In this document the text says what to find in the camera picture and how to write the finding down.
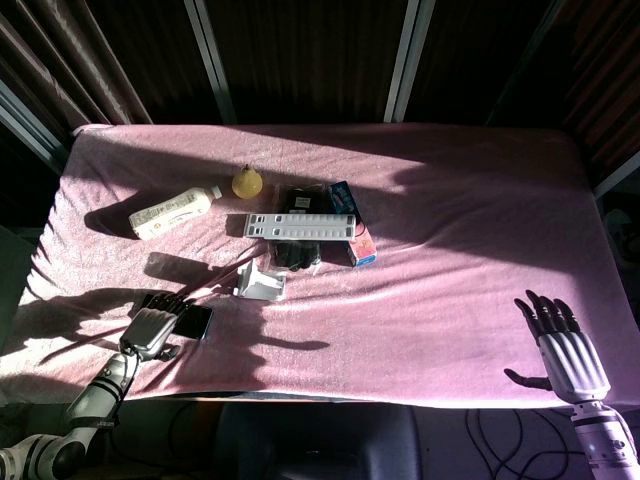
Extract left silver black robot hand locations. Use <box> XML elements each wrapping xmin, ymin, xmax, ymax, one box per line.
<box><xmin>118</xmin><ymin>292</ymin><xmax>189</xmax><ymax>364</ymax></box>

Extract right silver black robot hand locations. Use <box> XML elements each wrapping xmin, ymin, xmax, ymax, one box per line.
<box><xmin>503</xmin><ymin>288</ymin><xmax>612</xmax><ymax>402</ymax></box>

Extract black smartphone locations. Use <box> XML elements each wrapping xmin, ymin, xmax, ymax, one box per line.
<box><xmin>172</xmin><ymin>303</ymin><xmax>215</xmax><ymax>342</ymax></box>

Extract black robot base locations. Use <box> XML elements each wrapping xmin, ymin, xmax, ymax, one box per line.
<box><xmin>213</xmin><ymin>402</ymin><xmax>432</xmax><ymax>480</ymax></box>

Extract white plastic bracket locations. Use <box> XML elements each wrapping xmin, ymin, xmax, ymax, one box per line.
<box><xmin>235</xmin><ymin>258</ymin><xmax>289</xmax><ymax>302</ymax></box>

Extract white plastic bottle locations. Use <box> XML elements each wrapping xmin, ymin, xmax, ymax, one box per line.
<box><xmin>128</xmin><ymin>184</ymin><xmax>224</xmax><ymax>242</ymax></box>

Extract pink table cloth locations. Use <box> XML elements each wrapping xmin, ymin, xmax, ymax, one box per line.
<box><xmin>0</xmin><ymin>122</ymin><xmax>640</xmax><ymax>409</ymax></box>

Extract white power strip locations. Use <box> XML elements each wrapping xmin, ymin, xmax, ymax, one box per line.
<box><xmin>241</xmin><ymin>212</ymin><xmax>358</xmax><ymax>243</ymax></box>

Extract black gloves in clear bag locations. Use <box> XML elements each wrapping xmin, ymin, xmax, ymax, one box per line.
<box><xmin>269</xmin><ymin>183</ymin><xmax>332</xmax><ymax>274</ymax></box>

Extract blue pink toothpaste box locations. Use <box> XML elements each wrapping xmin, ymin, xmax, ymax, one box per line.
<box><xmin>327</xmin><ymin>180</ymin><xmax>379</xmax><ymax>269</ymax></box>

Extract brown curtain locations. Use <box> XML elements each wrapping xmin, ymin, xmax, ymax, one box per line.
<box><xmin>557</xmin><ymin>0</ymin><xmax>640</xmax><ymax>174</ymax></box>
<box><xmin>203</xmin><ymin>0</ymin><xmax>409</xmax><ymax>125</ymax></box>
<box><xmin>0</xmin><ymin>0</ymin><xmax>153</xmax><ymax>149</ymax></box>

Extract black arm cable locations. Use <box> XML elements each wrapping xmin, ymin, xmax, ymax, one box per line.
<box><xmin>117</xmin><ymin>340</ymin><xmax>144</xmax><ymax>401</ymax></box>

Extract black floor cables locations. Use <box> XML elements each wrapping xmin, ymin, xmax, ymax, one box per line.
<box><xmin>464</xmin><ymin>407</ymin><xmax>594</xmax><ymax>480</ymax></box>

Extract grey metal frame bar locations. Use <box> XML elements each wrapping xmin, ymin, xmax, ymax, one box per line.
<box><xmin>592</xmin><ymin>149</ymin><xmax>640</xmax><ymax>200</ymax></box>
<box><xmin>0</xmin><ymin>79</ymin><xmax>70</xmax><ymax>162</ymax></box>

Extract grey metal frame post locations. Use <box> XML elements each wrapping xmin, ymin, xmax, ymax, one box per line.
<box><xmin>383</xmin><ymin>0</ymin><xmax>437</xmax><ymax>124</ymax></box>
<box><xmin>183</xmin><ymin>0</ymin><xmax>239</xmax><ymax>125</ymax></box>

